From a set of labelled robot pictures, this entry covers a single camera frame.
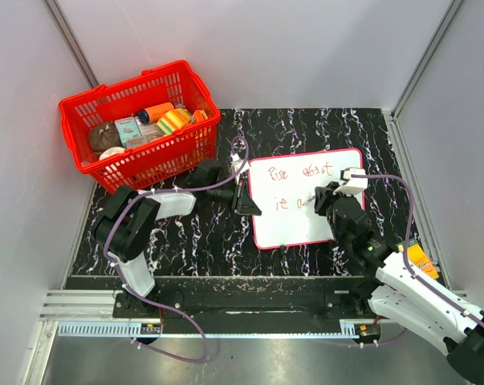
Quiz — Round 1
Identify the brown round bread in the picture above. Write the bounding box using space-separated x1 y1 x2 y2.
87 121 121 153

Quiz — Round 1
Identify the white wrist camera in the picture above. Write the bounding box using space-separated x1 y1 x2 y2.
334 168 368 196
230 154 250 175

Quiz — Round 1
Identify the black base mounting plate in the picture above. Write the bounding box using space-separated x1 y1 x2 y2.
112 275 387 336

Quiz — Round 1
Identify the orange small package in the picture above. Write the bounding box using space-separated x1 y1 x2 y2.
189 110 208 124

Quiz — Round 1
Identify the pink white small box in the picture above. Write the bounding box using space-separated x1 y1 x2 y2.
126 121 164 148

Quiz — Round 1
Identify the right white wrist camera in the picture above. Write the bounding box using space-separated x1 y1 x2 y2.
334 168 368 196

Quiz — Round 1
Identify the white round lid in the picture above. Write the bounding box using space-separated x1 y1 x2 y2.
99 147 125 160

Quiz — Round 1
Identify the pink framed whiteboard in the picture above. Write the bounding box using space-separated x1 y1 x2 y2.
248 148 364 249

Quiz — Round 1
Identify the red whiteboard marker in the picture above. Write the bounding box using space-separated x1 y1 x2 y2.
303 195 316 205

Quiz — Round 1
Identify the orange yellow tag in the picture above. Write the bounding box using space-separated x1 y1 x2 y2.
397 238 440 280

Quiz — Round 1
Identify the aluminium rail frame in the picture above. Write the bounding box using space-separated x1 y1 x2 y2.
22 289 478 385

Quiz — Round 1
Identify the orange blue cylinder can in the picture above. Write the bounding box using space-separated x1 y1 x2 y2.
136 102 174 124

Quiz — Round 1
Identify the yellow green striped package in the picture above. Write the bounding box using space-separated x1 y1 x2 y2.
157 107 192 136

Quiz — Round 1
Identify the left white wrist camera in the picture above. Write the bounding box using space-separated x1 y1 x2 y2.
230 154 250 175

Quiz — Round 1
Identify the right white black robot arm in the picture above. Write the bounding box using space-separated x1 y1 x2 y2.
314 181 484 384

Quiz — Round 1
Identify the red plastic shopping basket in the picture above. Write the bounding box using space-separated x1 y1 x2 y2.
59 60 221 193

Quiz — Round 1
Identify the teal small box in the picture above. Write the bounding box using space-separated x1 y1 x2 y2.
114 116 140 148

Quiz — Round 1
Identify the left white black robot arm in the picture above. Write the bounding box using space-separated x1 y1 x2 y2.
92 155 262 318

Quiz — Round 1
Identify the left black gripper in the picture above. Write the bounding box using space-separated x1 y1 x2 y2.
208 179 261 217

